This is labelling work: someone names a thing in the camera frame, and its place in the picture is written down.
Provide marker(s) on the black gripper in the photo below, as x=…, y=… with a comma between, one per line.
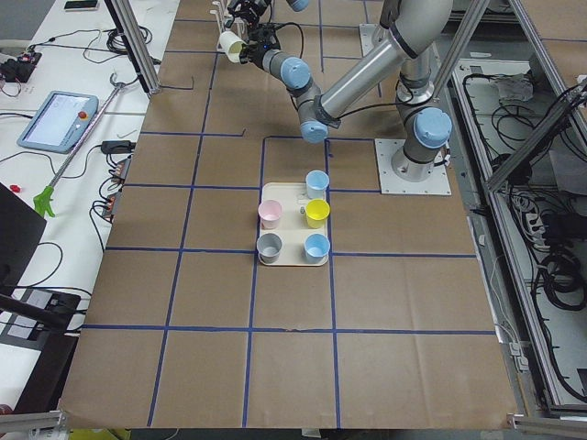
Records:
x=237, y=10
x=255, y=51

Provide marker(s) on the white cup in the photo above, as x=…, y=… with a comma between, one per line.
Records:
x=231, y=45

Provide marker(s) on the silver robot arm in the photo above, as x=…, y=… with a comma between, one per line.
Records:
x=250, y=11
x=405, y=32

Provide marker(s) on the light blue cup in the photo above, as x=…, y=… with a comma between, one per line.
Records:
x=316, y=248
x=316, y=184

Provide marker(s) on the pink cup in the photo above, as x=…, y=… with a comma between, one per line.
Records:
x=270, y=214

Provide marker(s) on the yellow cup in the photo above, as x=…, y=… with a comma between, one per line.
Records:
x=317, y=212

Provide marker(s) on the grey cup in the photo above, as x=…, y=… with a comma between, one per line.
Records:
x=269, y=247

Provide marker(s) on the cream rabbit tray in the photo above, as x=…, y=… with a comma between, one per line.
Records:
x=293, y=229

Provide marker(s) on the black smartphone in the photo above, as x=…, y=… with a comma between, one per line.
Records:
x=80, y=5

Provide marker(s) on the black power adapter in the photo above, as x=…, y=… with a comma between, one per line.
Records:
x=117, y=146

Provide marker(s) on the blue teach pendant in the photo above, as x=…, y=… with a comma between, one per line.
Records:
x=60, y=122

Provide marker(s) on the grabber reach tool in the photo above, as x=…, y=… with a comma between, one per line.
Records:
x=42, y=200

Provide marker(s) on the white wire cup rack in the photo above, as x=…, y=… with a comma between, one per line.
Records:
x=225, y=21

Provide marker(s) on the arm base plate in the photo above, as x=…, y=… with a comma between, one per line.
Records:
x=372, y=36
x=398, y=175

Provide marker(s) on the aluminium frame post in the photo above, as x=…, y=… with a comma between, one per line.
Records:
x=127, y=25

